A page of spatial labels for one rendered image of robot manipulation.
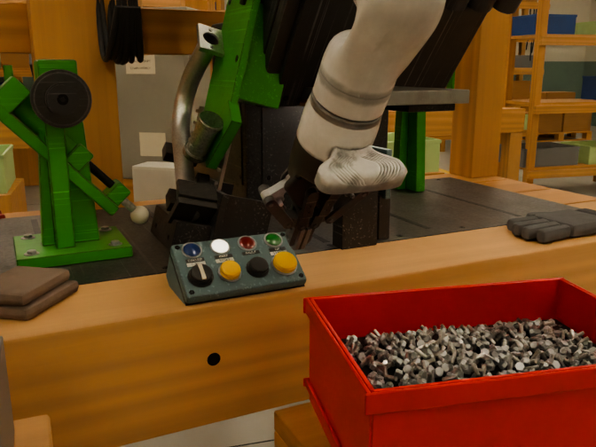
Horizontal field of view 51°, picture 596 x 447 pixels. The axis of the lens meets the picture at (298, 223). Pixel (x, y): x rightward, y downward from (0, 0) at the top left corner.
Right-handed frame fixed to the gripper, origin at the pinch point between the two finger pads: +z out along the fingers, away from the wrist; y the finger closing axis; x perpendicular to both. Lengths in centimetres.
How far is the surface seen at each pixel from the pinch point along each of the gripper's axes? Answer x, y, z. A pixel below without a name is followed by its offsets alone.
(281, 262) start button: 0.2, 1.2, 4.7
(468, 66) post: -64, -79, 23
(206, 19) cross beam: -74, -12, 17
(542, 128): -499, -738, 447
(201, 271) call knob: 0.1, 11.0, 4.5
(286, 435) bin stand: 19.0, 6.5, 9.1
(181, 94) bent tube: -40.2, 2.5, 10.6
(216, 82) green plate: -35.6, -1.3, 4.9
